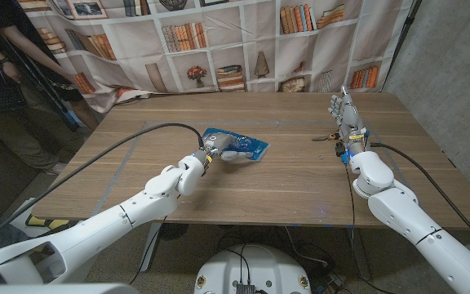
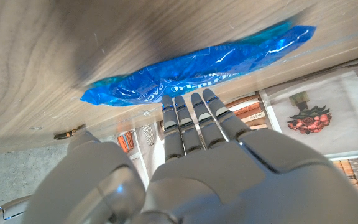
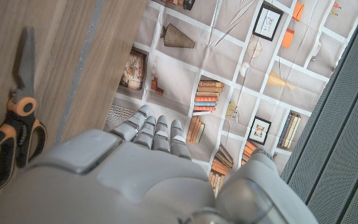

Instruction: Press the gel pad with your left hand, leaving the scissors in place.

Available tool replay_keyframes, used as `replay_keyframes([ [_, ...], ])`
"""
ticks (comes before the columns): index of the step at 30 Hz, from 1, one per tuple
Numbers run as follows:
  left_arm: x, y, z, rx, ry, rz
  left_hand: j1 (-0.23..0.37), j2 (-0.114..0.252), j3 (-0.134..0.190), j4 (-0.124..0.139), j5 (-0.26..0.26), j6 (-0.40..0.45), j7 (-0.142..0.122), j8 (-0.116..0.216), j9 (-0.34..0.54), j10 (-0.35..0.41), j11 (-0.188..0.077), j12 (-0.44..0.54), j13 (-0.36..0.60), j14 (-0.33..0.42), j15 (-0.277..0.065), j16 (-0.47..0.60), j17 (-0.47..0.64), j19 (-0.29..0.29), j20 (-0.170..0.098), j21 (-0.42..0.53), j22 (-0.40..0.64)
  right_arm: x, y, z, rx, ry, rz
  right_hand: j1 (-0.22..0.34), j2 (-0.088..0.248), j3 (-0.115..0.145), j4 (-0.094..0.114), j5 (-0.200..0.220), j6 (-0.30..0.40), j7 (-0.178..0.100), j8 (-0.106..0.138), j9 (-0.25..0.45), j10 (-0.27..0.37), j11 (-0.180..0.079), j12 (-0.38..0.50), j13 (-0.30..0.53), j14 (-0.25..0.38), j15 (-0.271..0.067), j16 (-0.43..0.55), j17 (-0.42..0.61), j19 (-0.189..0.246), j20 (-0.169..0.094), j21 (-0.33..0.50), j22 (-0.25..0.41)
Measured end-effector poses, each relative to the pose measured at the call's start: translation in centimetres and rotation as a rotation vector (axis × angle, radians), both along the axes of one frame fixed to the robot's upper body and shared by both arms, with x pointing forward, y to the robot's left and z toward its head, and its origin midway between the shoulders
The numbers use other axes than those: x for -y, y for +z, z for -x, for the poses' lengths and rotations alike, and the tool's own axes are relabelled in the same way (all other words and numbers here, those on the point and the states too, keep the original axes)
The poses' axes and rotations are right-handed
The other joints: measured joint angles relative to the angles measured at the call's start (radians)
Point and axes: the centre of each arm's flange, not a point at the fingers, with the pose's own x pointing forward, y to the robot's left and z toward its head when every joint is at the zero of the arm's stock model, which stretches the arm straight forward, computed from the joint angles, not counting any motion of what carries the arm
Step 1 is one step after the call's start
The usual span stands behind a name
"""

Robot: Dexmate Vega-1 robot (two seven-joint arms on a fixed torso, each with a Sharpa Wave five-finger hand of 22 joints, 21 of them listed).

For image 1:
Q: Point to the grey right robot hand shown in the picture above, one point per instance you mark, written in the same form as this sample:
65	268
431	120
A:
349	118

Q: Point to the yellow black floor object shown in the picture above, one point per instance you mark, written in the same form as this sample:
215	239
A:
47	222

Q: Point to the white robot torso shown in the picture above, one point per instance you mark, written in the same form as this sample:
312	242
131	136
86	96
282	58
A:
253	269

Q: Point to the printed bookshelf backdrop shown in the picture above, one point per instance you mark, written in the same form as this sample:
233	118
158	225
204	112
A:
235	53

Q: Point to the white floor board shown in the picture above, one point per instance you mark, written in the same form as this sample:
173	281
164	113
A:
19	212

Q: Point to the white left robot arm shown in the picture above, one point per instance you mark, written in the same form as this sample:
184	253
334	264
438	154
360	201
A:
108	220

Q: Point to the person in khaki trousers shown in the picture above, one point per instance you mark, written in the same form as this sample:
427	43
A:
10	122

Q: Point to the blue gel pad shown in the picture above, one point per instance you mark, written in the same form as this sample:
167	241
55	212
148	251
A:
253	146

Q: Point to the grey table leg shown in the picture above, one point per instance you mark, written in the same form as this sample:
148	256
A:
150	245
361	253

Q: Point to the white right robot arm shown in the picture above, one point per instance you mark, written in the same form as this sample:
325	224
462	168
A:
414	228

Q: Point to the black backdrop stand pole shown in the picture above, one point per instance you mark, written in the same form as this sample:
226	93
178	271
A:
43	83
402	41

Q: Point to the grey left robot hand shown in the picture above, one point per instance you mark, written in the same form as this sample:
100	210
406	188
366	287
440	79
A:
220	145

